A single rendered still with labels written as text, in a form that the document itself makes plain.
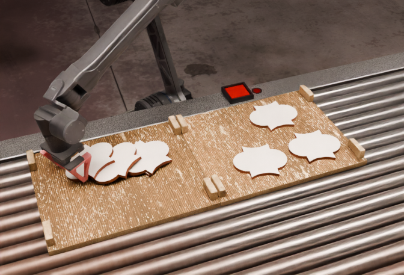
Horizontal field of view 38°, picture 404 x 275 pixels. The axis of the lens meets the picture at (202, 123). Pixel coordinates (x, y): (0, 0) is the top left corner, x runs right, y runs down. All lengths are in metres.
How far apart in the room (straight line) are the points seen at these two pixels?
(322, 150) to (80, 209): 0.63
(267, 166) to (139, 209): 0.34
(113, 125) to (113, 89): 1.80
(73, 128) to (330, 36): 2.90
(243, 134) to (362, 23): 2.71
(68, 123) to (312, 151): 0.63
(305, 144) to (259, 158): 0.14
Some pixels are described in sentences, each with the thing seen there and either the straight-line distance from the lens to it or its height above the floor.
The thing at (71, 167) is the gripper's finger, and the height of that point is 1.02.
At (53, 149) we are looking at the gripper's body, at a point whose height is 1.05.
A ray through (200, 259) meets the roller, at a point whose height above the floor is 0.91.
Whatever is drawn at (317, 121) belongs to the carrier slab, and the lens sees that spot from 1.69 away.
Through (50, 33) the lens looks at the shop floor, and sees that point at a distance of 4.17.
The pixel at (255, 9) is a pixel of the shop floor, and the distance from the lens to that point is 4.32.
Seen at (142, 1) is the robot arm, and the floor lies 1.33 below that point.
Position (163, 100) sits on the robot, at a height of 0.41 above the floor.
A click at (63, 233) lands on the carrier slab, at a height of 0.94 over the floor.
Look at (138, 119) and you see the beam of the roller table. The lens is 1.73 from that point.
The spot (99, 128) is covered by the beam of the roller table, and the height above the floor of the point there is 0.92.
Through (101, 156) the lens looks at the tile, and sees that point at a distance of 1.53.
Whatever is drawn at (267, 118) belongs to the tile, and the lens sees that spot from 1.67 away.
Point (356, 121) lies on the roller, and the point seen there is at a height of 0.91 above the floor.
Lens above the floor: 1.95
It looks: 38 degrees down
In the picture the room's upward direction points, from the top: 1 degrees counter-clockwise
